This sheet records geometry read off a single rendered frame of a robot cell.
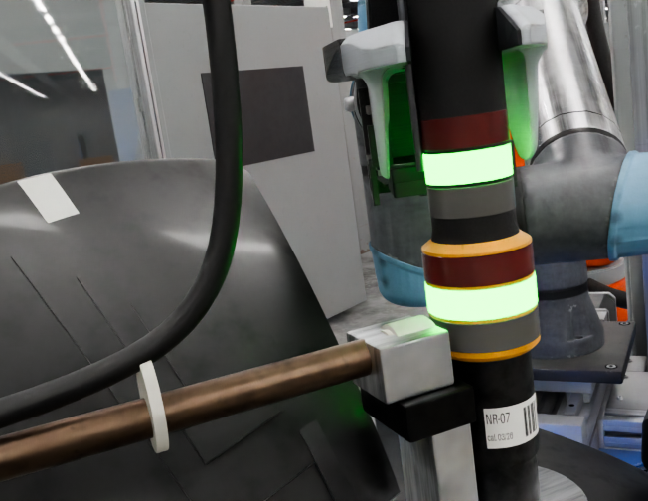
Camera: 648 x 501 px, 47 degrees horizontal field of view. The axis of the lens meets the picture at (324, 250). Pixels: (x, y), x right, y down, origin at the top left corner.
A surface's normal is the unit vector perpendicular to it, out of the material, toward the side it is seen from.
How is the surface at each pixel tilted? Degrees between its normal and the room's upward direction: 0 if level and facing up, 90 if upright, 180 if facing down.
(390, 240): 89
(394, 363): 90
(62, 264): 43
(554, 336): 73
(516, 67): 94
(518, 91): 94
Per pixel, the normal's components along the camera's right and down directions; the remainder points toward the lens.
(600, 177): -0.23, -0.55
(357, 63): -0.97, 0.17
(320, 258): 0.77, 0.01
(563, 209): -0.22, -0.04
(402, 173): -0.03, 0.18
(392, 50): -0.86, 0.21
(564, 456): 0.18, -0.96
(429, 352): 0.39, 0.12
